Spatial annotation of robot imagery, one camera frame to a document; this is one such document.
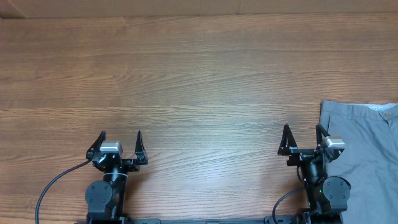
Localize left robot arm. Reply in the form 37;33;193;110
85;131;148;223

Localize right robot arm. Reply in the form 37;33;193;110
272;124;351;224

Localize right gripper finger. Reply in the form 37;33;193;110
315;124;330;145
277;124;298;156

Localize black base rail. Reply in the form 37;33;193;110
74;215;343;224

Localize grey shorts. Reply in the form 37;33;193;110
320;101;397;224

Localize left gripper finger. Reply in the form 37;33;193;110
86;131;106;159
134;130;146;157

